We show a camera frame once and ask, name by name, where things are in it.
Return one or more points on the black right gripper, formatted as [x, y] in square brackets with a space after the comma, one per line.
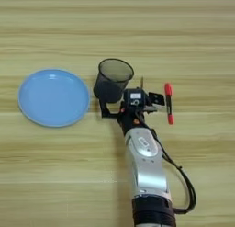
[131, 120]

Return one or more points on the small black white eraser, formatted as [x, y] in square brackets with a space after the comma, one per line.
[157, 98]

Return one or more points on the black mesh pen cup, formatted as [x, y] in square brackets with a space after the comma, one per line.
[111, 80]

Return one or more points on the blue round plate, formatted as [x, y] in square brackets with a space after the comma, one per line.
[53, 97]

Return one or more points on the red black marker pen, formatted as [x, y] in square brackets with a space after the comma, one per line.
[168, 103]

